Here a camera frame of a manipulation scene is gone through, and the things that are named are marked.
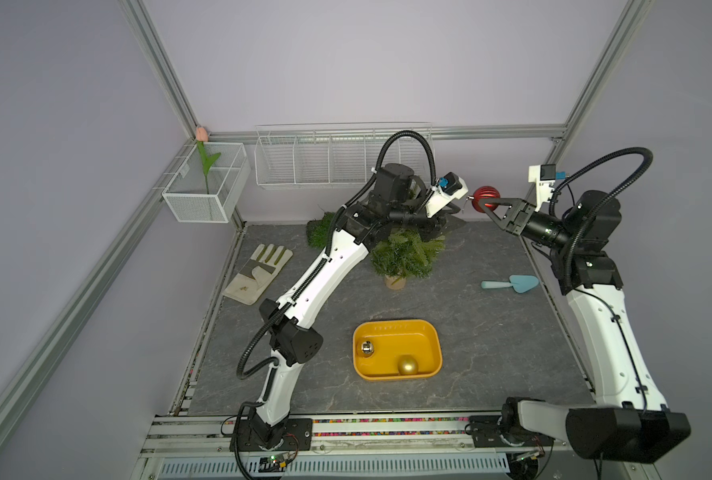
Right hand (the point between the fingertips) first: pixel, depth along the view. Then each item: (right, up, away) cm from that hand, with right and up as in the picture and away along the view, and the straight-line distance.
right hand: (480, 202), depth 62 cm
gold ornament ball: (-13, -42, +19) cm, 47 cm away
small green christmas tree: (-14, -11, +18) cm, 26 cm away
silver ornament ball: (-24, -38, +22) cm, 50 cm away
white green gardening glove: (-62, -15, +46) cm, 79 cm away
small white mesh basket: (-72, +10, +27) cm, 77 cm away
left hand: (-2, -3, +3) cm, 5 cm away
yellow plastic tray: (-8, -37, +27) cm, 46 cm away
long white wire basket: (-35, +22, +38) cm, 56 cm away
